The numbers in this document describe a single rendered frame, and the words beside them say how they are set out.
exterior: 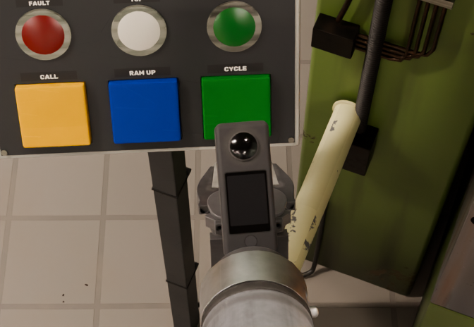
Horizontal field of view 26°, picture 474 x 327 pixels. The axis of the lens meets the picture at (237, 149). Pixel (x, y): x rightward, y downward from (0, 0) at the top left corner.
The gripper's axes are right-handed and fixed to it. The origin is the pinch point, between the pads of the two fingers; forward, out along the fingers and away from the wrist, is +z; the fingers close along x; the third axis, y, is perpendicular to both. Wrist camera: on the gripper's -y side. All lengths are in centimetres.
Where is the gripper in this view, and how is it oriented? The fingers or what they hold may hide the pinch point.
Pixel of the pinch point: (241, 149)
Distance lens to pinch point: 102.7
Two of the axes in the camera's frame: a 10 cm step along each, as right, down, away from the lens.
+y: 0.3, 8.7, 5.0
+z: -0.4, -5.0, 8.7
